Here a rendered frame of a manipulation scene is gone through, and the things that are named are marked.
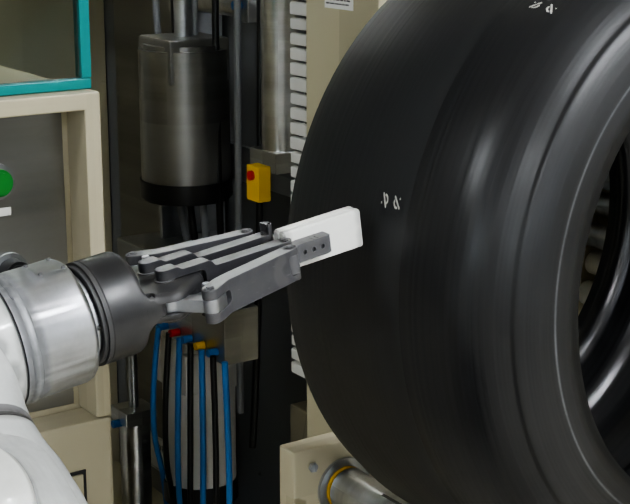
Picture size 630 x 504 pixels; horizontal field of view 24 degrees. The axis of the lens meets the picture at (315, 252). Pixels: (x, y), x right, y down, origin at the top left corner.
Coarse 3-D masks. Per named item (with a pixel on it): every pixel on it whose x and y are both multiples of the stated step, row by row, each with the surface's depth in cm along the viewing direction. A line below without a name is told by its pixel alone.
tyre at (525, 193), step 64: (448, 0) 118; (512, 0) 113; (576, 0) 110; (384, 64) 118; (448, 64) 112; (512, 64) 108; (576, 64) 107; (320, 128) 120; (384, 128) 114; (448, 128) 109; (512, 128) 106; (576, 128) 106; (320, 192) 118; (448, 192) 108; (512, 192) 106; (576, 192) 107; (384, 256) 112; (448, 256) 107; (512, 256) 106; (576, 256) 108; (320, 320) 120; (384, 320) 113; (448, 320) 108; (512, 320) 107; (576, 320) 109; (320, 384) 123; (384, 384) 115; (448, 384) 109; (512, 384) 108; (576, 384) 110; (384, 448) 121; (448, 448) 113; (512, 448) 110; (576, 448) 112
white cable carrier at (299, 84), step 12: (300, 12) 152; (300, 24) 153; (300, 36) 153; (300, 48) 154; (300, 60) 154; (300, 72) 154; (300, 84) 154; (300, 96) 155; (300, 108) 156; (300, 120) 155; (300, 132) 156; (300, 144) 156; (300, 156) 156; (300, 372) 162
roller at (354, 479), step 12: (348, 468) 145; (336, 480) 144; (348, 480) 143; (360, 480) 142; (372, 480) 142; (336, 492) 143; (348, 492) 142; (360, 492) 141; (372, 492) 140; (384, 492) 139
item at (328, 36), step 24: (312, 0) 148; (360, 0) 141; (384, 0) 140; (312, 24) 149; (336, 24) 145; (360, 24) 142; (312, 48) 150; (336, 48) 146; (312, 72) 150; (312, 96) 151; (312, 120) 151; (312, 408) 159; (312, 432) 160
